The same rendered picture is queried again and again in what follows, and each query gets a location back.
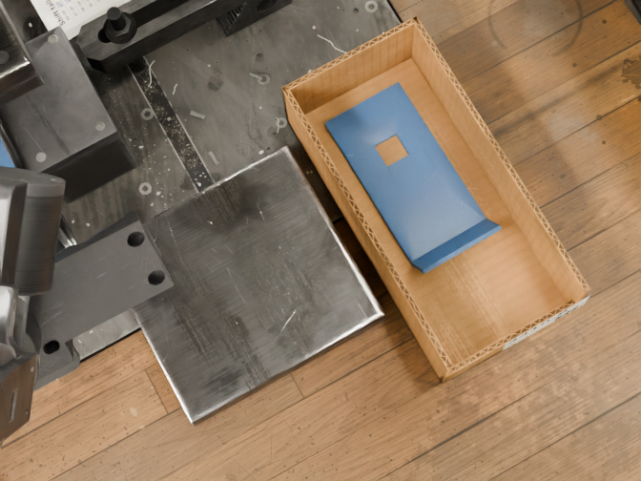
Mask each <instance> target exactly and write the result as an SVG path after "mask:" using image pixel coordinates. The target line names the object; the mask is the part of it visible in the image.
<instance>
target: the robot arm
mask: <svg viewBox="0 0 641 481"><path fill-rule="evenodd" d="M65 182H66V180H65V179H63V178H59V177H56V176H53V175H49V174H45V173H42V172H35V171H31V170H25V169H18V168H12V167H5V166H0V449H1V447H2V444H3V441H5V440H6V439H7V438H9V437H10V436H11V435H12V434H14V433H15V432H16V431H18V430H19V429H20V428H22V427H23V426H24V425H26V424H27V423H28V422H29V421H30V417H31V403H32V395H33V393H34V392H35V391H36V390H38V389H39V388H41V387H44V386H46V385H48V384H50V383H51V382H53V381H55V380H57V379H59V378H61V377H63V376H65V375H66V374H68V373H70V372H72V371H74V370H76V369H77V368H78V367H79V365H80V354H79V352H77V351H76V349H75V347H74V345H73V344H72V339H73V338H75V337H77V336H79V335H81V334H83V333H84V332H86V331H88V330H90V329H92V328H94V327H96V326H98V325H100V324H103V323H104V322H106V321H108V320H109V319H111V318H113V317H115V316H117V315H119V314H121V313H123V312H124V311H126V310H128V309H130V308H132V307H134V306H136V305H138V304H140V303H143V302H144V301H146V300H148V299H150V298H152V297H153V296H155V295H157V294H159V293H161V292H163V291H164V290H166V289H168V288H170V287H172V286H174V284H173V282H172V279H171V277H170V274H169V272H168V270H167V268H166V267H165V265H164V263H163V261H162V259H161V258H160V257H161V256H162V255H161V253H160V251H159V249H158V248H157V246H156V244H155V241H154V239H153V237H152V235H151V234H150V232H149V230H148V228H147V226H146V224H142V222H141V220H140V218H139V216H138V214H137V212H132V213H130V214H129V215H127V216H126V217H124V218H123V219H121V220H119V221H118V222H116V223H115V224H111V225H108V226H106V227H105V228H103V229H102V230H100V231H99V232H97V233H96V234H94V235H93V236H91V237H90V238H88V239H87V240H85V241H83V242H82V243H79V244H75V245H71V246H69V247H67V248H66V249H64V250H63V251H61V252H60V253H58V254H57V255H55V254H56V247H57V240H58V233H59V225H60V219H61V211H62V204H63V197H64V190H65Z"/></svg>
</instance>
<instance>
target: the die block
mask: <svg viewBox="0 0 641 481"><path fill-rule="evenodd" d="M77 57H78V55H77ZM78 59H79V57H78ZM79 61H80V63H81V64H82V62H81V60H80V59H79ZM82 66H83V64H82ZM83 68H84V70H85V72H86V74H87V76H88V77H89V79H90V80H91V78H90V76H89V75H88V73H87V71H86V69H85V67H84V66H83ZM91 82H92V80H91ZM92 84H93V82H92ZM93 86H94V84H93ZM94 88H95V90H96V92H97V94H98V96H99V97H100V99H101V101H102V103H103V105H104V107H105V108H106V106H105V104H104V102H103V100H102V98H101V96H100V95H99V93H98V91H97V89H96V87H95V86H94ZM106 110H107V112H108V114H109V116H110V118H111V120H112V121H113V123H114V120H113V119H112V117H111V115H110V113H109V111H108V109H107V108H106ZM114 126H115V128H116V129H117V127H116V125H115V123H114ZM117 131H118V132H119V130H118V129H117ZM119 134H120V136H118V137H116V138H114V139H112V140H110V141H108V142H107V143H105V144H103V145H101V146H99V147H97V148H95V149H93V150H91V151H90V152H88V153H87V154H85V155H83V156H81V157H78V158H76V159H75V160H73V161H71V162H69V163H67V164H65V165H63V166H61V167H59V168H58V169H56V170H54V171H52V172H50V173H49V175H53V176H56V177H59V178H63V179H65V180H66V182H65V190H64V197H63V200H65V201H66V202H67V203H71V202H73V201H75V200H77V199H79V198H81V197H83V196H85V195H87V194H89V193H90V192H91V191H93V190H95V189H97V188H99V187H101V186H103V185H105V184H106V183H108V182H110V181H112V180H114V179H116V178H119V177H121V176H122V175H124V174H126V173H128V172H130V171H132V170H133V169H135V168H136V167H137V163H136V162H135V160H134V157H133V155H132V153H131V152H130V150H129V148H128V146H127V144H126V142H125V140H124V139H123V137H122V135H121V133H120V132H119Z"/></svg>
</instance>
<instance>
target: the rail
mask: <svg viewBox="0 0 641 481"><path fill-rule="evenodd" d="M0 138H1V140H2V142H3V144H4V146H5V148H6V150H7V152H8V154H9V156H10V159H11V161H12V163H13V165H14V166H15V168H18V169H25V170H26V168H25V166H24V164H23V162H22V160H21V158H20V156H19V155H18V153H17V151H16V149H15V148H14V146H13V144H12V142H11V140H10V137H9V135H8V133H7V131H6V129H5V127H4V125H3V123H2V121H1V119H0Z"/></svg>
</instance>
